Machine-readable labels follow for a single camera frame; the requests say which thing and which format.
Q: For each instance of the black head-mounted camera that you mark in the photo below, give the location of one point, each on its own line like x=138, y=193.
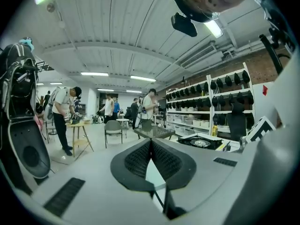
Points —
x=184, y=24

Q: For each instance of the dark wicker glass-top table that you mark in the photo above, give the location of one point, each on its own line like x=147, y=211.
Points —
x=154, y=132

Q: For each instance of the person's light blue shirt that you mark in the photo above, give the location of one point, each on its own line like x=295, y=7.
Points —
x=288, y=90

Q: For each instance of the yellow bottle with black cap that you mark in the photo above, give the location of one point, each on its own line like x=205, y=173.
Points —
x=215, y=130

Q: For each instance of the wooden round table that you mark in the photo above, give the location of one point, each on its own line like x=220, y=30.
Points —
x=78, y=124

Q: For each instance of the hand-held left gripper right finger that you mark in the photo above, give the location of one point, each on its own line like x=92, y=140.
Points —
x=206, y=172

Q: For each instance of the rows of black caps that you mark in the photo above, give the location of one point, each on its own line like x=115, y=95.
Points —
x=228, y=80

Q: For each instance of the black office chair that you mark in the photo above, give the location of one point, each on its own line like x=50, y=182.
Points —
x=236, y=123

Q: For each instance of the black tool case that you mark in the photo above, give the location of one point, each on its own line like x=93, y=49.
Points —
x=75, y=122

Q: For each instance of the row of clear storage bins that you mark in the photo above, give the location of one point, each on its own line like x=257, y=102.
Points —
x=178, y=119

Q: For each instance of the grey-green chair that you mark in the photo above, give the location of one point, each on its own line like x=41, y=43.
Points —
x=113, y=125

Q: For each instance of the small round white table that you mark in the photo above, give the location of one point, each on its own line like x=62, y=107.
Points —
x=122, y=120

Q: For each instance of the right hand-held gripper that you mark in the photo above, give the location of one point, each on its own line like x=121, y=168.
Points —
x=261, y=129

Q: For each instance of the ceiling air conditioner unit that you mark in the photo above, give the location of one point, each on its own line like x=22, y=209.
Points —
x=201, y=55

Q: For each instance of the round smoke detector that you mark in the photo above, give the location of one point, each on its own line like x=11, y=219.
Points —
x=51, y=7

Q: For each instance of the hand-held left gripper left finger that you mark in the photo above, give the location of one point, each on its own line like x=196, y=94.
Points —
x=93, y=184

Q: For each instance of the white metal shelving rack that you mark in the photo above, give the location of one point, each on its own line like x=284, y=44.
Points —
x=209, y=102

